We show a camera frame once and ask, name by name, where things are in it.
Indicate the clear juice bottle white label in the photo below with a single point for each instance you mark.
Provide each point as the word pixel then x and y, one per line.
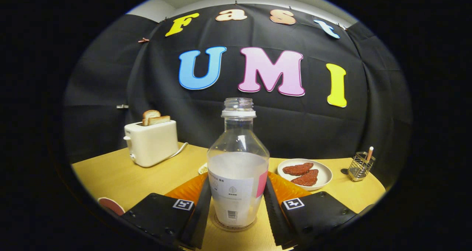
pixel 236 170

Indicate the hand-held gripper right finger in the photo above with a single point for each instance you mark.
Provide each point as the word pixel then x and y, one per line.
pixel 274 221

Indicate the toast slice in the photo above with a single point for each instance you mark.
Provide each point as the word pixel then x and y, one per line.
pixel 160 120
pixel 150 114

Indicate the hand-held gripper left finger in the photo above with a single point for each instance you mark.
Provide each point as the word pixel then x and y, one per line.
pixel 201 221

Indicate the white round plate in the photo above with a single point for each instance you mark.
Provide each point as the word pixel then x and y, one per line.
pixel 324 175

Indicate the cream toaster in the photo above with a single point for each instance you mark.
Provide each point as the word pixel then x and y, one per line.
pixel 153 144

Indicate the silver clip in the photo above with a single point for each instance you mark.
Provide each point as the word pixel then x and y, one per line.
pixel 122 106

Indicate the brown meat patty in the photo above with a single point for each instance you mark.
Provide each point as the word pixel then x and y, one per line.
pixel 298 168
pixel 308 179

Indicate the copper clip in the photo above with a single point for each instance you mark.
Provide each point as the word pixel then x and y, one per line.
pixel 143 40

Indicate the wooden stick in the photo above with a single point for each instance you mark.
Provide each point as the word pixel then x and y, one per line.
pixel 369 153

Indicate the black backdrop cloth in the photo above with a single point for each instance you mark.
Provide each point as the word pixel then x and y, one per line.
pixel 295 125

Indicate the round wooden coaster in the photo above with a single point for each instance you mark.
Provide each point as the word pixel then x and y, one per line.
pixel 215 223

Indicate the wooden table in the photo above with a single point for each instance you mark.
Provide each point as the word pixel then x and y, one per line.
pixel 121 181

